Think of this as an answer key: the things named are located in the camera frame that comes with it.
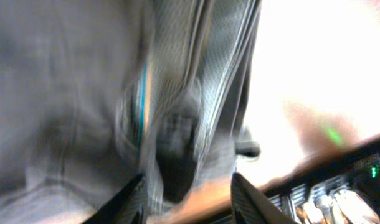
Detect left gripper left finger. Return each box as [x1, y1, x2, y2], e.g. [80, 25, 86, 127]
[83, 174, 146, 224]

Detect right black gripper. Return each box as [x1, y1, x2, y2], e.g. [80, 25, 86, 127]
[208, 130, 380, 224]

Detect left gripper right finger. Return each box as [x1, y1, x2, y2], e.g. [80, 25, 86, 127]
[230, 173, 297, 224]

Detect grey cargo shorts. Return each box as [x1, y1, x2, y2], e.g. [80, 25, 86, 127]
[0, 0, 261, 223]

